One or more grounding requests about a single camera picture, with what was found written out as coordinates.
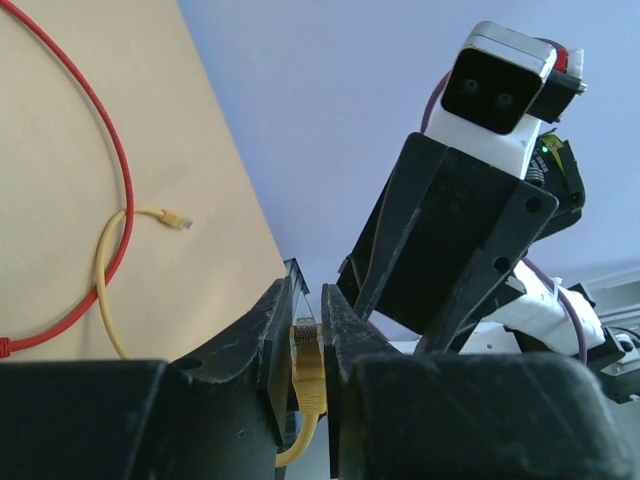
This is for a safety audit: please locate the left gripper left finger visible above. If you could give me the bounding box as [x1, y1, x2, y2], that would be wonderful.
[1, 278, 293, 479]

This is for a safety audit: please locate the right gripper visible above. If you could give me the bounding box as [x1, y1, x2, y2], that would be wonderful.
[337, 133, 586, 354]

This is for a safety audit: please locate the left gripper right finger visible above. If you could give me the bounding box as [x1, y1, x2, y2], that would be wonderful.
[321, 284, 634, 479]

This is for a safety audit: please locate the yellow short patch cable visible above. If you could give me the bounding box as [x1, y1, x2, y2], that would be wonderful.
[96, 207, 328, 469]

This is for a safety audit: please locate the red short patch cable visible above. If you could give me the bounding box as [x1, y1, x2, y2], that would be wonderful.
[0, 0, 135, 359]

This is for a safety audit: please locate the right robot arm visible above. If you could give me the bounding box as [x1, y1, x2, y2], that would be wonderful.
[337, 133, 639, 403]

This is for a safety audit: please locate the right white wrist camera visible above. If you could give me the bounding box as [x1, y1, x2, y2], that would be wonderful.
[420, 21, 587, 179]

